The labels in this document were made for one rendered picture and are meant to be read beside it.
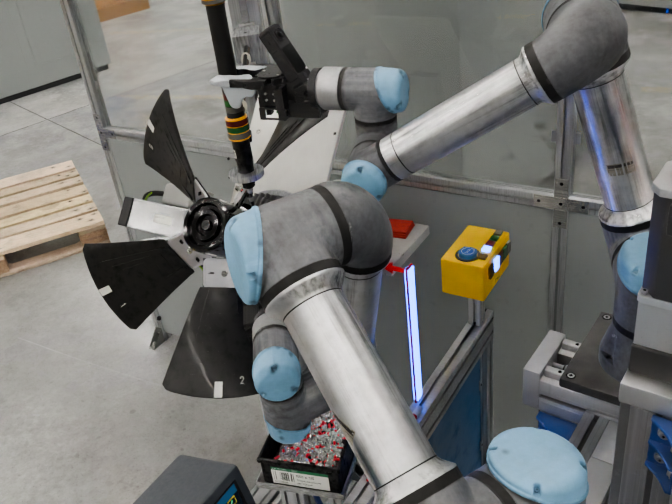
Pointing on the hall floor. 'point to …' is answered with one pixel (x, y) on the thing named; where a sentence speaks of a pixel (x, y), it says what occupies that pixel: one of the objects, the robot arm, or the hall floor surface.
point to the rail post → (487, 397)
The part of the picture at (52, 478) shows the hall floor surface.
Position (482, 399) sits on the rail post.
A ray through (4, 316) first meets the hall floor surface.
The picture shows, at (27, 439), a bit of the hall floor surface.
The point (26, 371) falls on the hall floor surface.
